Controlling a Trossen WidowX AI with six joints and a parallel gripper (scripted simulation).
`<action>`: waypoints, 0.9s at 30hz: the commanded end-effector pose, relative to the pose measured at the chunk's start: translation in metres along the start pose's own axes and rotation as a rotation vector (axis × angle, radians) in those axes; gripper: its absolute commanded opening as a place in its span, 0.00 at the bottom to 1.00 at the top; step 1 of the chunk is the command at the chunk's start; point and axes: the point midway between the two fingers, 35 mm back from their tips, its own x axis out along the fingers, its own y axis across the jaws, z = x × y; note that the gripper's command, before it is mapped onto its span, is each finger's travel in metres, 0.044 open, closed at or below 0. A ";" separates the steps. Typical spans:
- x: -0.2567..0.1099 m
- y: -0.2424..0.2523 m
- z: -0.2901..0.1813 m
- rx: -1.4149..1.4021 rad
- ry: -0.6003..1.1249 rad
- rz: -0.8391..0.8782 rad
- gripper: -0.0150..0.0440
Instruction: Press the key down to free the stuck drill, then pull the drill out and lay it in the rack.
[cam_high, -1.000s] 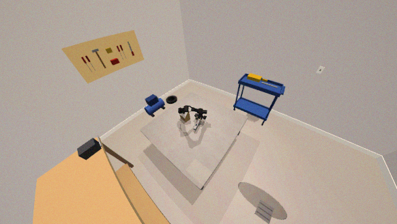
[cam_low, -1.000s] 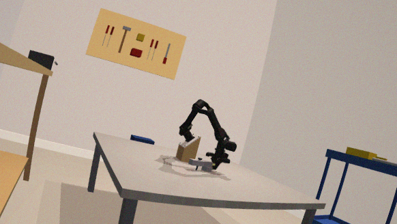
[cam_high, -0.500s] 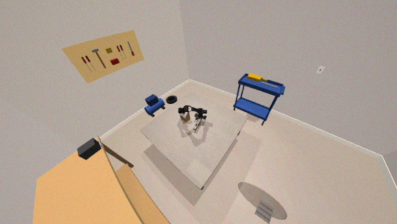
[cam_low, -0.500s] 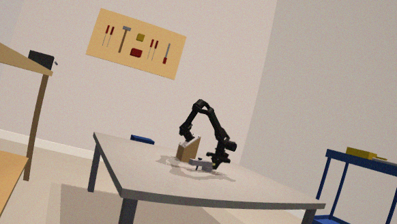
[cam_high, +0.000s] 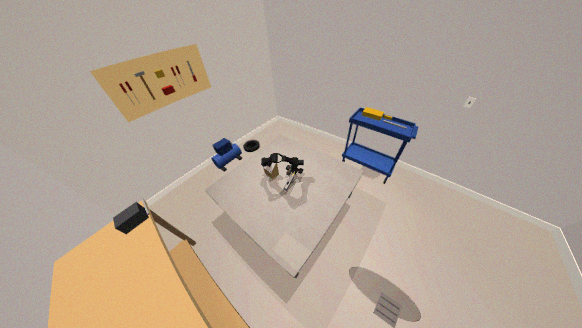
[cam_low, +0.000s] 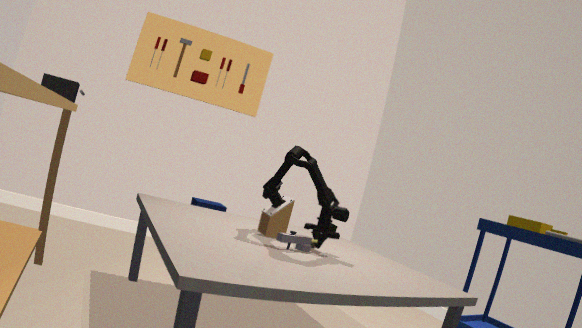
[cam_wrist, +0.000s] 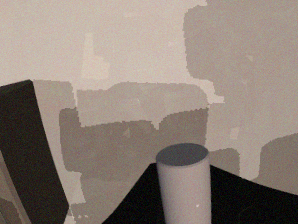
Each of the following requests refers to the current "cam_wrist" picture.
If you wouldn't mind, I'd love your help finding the grey cylinder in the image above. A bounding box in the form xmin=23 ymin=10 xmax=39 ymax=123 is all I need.
xmin=156 ymin=143 xmax=212 ymax=224

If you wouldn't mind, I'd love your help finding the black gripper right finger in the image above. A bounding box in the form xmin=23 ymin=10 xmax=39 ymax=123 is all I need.
xmin=210 ymin=164 xmax=298 ymax=224

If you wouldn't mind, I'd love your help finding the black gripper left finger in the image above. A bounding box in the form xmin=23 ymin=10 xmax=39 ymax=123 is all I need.
xmin=101 ymin=163 xmax=166 ymax=224

